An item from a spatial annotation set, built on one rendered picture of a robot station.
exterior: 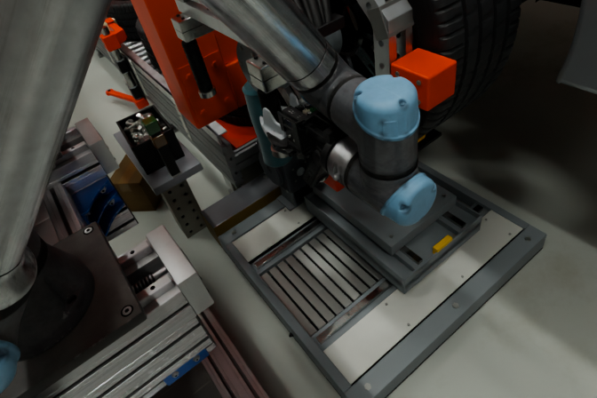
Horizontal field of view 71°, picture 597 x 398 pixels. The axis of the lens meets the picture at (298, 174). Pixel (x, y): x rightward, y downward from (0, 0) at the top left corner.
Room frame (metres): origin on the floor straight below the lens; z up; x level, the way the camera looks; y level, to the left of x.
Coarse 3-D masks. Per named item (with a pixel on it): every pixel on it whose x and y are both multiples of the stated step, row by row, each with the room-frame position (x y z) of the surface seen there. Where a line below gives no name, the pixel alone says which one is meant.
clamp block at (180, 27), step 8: (176, 16) 0.98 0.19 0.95; (184, 16) 0.97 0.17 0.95; (176, 24) 0.96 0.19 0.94; (184, 24) 0.95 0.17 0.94; (192, 24) 0.96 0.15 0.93; (200, 24) 0.96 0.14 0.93; (176, 32) 0.98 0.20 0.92; (184, 32) 0.94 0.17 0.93; (192, 32) 0.95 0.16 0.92; (200, 32) 0.96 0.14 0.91; (208, 32) 0.97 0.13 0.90; (184, 40) 0.95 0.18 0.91
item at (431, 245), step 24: (312, 192) 1.13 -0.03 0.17; (336, 216) 1.00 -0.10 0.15; (456, 216) 0.86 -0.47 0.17; (480, 216) 0.84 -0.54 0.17; (360, 240) 0.87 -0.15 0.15; (432, 240) 0.81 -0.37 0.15; (456, 240) 0.78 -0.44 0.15; (384, 264) 0.75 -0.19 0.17; (408, 264) 0.73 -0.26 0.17; (432, 264) 0.73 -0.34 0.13; (408, 288) 0.68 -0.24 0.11
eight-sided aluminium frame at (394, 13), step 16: (368, 0) 0.72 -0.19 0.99; (384, 0) 0.71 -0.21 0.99; (400, 0) 0.71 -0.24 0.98; (368, 16) 0.72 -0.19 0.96; (384, 16) 0.68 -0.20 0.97; (400, 16) 0.69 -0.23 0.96; (384, 32) 0.68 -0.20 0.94; (400, 32) 0.69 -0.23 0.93; (384, 48) 0.69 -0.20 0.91; (400, 48) 0.71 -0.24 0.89; (384, 64) 0.69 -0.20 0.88; (288, 96) 1.03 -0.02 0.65
